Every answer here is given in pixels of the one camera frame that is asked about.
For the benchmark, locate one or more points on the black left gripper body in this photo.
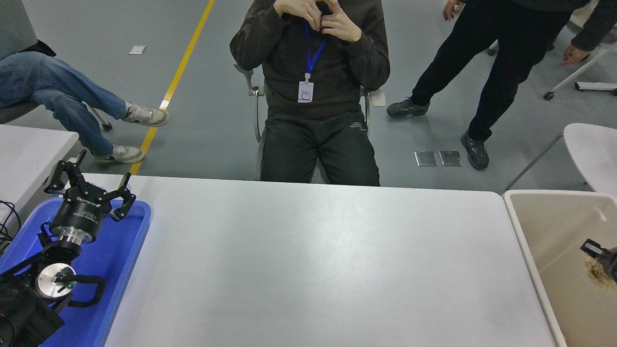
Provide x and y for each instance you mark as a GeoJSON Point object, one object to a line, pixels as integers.
{"type": "Point", "coordinates": [79, 212]}

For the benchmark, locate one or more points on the tan paper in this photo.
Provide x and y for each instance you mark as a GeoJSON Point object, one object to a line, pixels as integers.
{"type": "Point", "coordinates": [597, 272]}

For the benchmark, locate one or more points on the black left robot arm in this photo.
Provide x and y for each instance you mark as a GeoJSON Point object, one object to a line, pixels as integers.
{"type": "Point", "coordinates": [19, 313]}

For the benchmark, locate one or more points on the person's left hand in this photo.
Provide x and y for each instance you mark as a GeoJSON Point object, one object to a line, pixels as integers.
{"type": "Point", "coordinates": [344, 24]}
{"type": "Point", "coordinates": [573, 55]}

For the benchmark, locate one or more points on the person's right hand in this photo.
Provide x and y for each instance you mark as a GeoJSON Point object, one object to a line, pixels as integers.
{"type": "Point", "coordinates": [452, 8]}
{"type": "Point", "coordinates": [301, 9]}

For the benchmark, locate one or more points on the white side table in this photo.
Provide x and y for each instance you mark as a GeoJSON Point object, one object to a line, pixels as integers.
{"type": "Point", "coordinates": [29, 154]}

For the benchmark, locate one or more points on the large pale bin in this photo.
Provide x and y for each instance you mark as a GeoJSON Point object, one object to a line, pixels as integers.
{"type": "Point", "coordinates": [554, 231]}

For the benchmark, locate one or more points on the blue plastic tray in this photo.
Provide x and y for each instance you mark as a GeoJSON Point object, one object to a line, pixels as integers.
{"type": "Point", "coordinates": [113, 260]}

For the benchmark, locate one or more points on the person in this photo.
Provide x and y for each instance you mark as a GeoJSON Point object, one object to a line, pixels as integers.
{"type": "Point", "coordinates": [501, 48]}
{"type": "Point", "coordinates": [48, 84]}
{"type": "Point", "coordinates": [313, 140]}

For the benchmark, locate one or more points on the white rounded table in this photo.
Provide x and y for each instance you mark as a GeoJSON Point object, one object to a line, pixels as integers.
{"type": "Point", "coordinates": [595, 149]}

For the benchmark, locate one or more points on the silver floor outlet plate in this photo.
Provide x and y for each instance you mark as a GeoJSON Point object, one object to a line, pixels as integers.
{"type": "Point", "coordinates": [450, 158]}
{"type": "Point", "coordinates": [425, 158]}

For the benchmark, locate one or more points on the grey office chair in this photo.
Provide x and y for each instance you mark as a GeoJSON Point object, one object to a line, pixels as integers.
{"type": "Point", "coordinates": [250, 82]}

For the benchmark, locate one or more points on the white wheeled frame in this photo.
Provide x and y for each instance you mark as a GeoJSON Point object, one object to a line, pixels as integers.
{"type": "Point", "coordinates": [578, 72]}

